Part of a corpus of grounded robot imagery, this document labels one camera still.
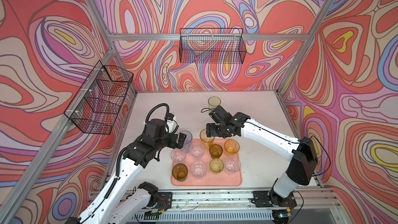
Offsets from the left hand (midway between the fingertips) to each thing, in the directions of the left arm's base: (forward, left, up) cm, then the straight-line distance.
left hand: (179, 132), depth 74 cm
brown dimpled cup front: (-13, +1, -19) cm, 23 cm away
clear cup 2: (-9, -27, -21) cm, 35 cm away
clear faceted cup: (-1, -8, -19) cm, 21 cm away
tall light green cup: (+27, -19, -8) cm, 33 cm away
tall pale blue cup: (-1, -3, -12) cm, 12 cm away
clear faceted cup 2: (-11, -9, -20) cm, 25 cm away
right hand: (+3, -18, -8) cm, 19 cm away
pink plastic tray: (-16, -15, -21) cm, 30 cm away
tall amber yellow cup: (0, -13, -9) cm, 16 cm away
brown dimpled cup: (-1, -19, -19) cm, 27 cm away
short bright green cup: (-10, -19, -19) cm, 28 cm away
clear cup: (-4, +2, -19) cm, 19 cm away
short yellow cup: (+1, -28, -19) cm, 34 cm away
